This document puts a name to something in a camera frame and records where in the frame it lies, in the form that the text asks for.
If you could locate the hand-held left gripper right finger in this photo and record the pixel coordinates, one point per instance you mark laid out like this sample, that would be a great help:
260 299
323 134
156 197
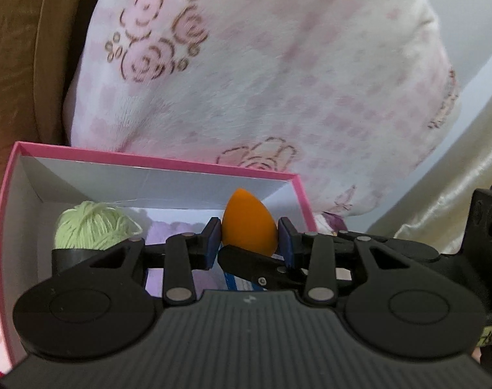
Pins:
286 243

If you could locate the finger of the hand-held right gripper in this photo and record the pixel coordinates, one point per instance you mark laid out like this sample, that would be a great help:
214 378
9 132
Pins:
246 261
408 249

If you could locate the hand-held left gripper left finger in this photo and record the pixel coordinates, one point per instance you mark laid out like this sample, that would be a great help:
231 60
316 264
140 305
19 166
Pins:
213 243

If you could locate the blue wet wipes pack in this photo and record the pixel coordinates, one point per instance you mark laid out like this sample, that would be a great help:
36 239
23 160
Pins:
240 283

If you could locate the orange makeup sponge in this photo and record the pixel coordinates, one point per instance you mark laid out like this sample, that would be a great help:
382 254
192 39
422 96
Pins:
248 223

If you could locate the purple plush toy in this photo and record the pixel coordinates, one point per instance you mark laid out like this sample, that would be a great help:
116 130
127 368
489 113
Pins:
169 227

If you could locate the green yarn ball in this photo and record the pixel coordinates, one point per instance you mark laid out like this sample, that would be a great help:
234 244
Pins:
88 227

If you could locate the pink cardboard box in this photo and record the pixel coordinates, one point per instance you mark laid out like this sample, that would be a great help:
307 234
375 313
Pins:
23 231

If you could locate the gold satin curtain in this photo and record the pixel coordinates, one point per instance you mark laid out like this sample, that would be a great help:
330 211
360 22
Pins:
452 194

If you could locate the pink checked pillow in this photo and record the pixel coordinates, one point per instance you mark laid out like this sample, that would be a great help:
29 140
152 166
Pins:
270 69

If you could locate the brown embroidered pillow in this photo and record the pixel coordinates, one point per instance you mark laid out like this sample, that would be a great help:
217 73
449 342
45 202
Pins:
19 89

